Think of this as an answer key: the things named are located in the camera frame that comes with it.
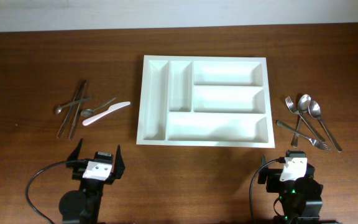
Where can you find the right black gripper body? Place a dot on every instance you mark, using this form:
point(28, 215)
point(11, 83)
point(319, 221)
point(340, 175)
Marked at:
point(273, 183)

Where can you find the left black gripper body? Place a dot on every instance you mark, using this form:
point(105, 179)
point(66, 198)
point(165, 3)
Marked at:
point(78, 173)

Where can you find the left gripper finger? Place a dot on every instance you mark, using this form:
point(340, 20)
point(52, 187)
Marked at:
point(119, 166)
point(76, 152)

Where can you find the steel fork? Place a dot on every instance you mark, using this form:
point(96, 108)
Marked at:
point(314, 142)
point(293, 109)

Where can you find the small steel teaspoon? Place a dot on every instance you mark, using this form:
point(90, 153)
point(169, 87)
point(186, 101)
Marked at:
point(59, 108)
point(89, 112)

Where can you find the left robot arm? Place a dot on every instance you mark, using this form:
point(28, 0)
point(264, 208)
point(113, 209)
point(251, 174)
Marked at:
point(82, 205)

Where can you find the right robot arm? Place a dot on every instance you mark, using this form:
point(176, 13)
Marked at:
point(303, 204)

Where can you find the pink plastic knife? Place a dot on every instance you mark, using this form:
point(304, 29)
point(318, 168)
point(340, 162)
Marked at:
point(111, 109)

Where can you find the white plastic cutlery tray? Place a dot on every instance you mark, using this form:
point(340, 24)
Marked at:
point(205, 101)

